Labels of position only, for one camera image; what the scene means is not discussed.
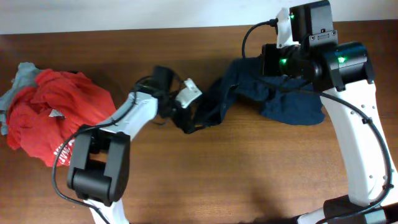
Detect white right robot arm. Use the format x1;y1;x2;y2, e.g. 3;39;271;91
261;1;397;223

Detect red printed t-shirt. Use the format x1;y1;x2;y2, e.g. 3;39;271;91
6;69;116;167

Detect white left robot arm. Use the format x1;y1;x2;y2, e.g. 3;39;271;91
67;66;202;223

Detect navy blue shorts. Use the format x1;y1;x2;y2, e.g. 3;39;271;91
182;57;325;134

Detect grey cloth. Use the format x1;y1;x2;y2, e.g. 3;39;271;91
1;62;42;136

